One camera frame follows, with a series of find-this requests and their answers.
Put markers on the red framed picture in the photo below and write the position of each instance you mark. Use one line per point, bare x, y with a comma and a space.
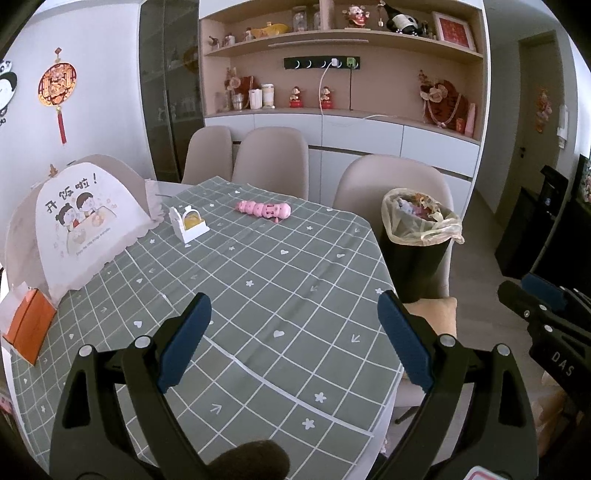
455, 30

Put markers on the red knot wall ornament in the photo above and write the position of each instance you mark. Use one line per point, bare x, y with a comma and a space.
56, 85

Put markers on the panda figure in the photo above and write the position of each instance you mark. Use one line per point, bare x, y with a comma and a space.
408, 21

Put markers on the small red cup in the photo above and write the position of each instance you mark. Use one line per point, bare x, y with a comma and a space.
460, 125

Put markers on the black power strip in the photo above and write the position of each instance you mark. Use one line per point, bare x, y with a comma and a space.
309, 63

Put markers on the person's right hand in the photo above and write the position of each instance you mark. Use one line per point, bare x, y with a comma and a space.
556, 417

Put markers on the black trash bin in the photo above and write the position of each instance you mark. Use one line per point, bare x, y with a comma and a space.
415, 272

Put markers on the red shelf figurine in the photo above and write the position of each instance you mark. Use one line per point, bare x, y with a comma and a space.
355, 16

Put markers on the white charger plug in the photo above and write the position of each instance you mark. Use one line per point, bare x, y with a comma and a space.
335, 63

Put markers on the white cup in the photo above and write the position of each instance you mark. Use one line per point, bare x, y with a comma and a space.
255, 99

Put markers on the red flower gift bag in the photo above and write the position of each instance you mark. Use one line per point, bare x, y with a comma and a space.
441, 104

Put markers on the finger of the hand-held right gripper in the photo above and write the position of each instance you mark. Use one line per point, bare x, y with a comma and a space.
521, 307
547, 290

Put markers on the grey checked tablecloth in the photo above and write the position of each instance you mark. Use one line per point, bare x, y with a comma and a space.
286, 295

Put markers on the pink tumbler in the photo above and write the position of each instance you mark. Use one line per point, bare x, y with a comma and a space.
470, 120

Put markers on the grey door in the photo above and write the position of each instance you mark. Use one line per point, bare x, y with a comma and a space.
538, 161

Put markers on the dark glass cabinet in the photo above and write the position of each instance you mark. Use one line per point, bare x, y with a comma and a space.
168, 83

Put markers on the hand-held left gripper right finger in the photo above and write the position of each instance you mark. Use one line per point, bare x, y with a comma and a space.
406, 344

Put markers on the white wall panel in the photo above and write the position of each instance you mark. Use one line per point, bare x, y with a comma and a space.
562, 127

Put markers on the beige bin liner bag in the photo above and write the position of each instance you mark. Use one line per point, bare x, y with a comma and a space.
406, 226

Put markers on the white printed food cover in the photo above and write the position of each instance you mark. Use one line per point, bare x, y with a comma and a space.
78, 226

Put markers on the tall glass jar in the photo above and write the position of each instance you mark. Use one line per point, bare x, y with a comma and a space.
299, 19

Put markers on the beige dining chair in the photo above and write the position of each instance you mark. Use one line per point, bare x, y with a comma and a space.
270, 157
205, 152
364, 184
124, 166

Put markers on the small flower bouquet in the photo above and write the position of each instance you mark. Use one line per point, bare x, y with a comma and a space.
238, 82

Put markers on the black television screen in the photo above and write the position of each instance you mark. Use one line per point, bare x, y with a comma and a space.
570, 249

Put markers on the orange tissue box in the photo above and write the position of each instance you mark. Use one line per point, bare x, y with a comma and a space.
30, 323

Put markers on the white thermos bottle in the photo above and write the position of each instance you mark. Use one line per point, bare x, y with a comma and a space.
268, 97

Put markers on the pink caterpillar toy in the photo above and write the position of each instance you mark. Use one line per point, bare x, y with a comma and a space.
263, 210

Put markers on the red door ornament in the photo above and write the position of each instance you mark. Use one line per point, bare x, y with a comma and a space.
544, 110

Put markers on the green plug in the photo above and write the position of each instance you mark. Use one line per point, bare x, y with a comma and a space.
352, 62

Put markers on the red doll figurine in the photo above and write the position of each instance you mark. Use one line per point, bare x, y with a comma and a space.
327, 98
296, 98

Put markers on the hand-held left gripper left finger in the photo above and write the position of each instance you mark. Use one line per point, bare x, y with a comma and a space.
184, 346

